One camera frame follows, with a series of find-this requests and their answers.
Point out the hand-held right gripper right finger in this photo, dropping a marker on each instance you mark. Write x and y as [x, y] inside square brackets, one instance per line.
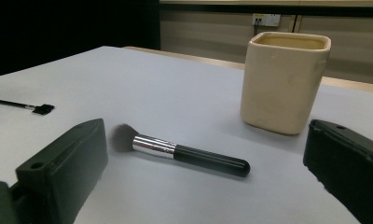
[346, 161]

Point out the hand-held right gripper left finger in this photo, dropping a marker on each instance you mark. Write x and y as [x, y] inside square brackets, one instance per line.
[66, 161]

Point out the small black makeup brush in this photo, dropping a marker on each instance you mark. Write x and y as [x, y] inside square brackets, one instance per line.
[43, 109]

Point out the beige ceramic brush holder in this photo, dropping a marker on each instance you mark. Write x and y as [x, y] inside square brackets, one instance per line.
[281, 87]

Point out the large black makeup brush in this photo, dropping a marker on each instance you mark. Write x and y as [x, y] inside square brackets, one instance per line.
[206, 158]

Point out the white table mat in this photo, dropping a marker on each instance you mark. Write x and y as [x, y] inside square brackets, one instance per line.
[175, 99]

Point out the black curtain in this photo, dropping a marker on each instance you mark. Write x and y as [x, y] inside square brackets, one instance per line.
[66, 28]

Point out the black horizontal bar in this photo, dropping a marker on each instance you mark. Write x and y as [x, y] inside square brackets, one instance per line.
[299, 11]

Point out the white wall socket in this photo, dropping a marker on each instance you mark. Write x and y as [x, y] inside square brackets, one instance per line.
[267, 19]

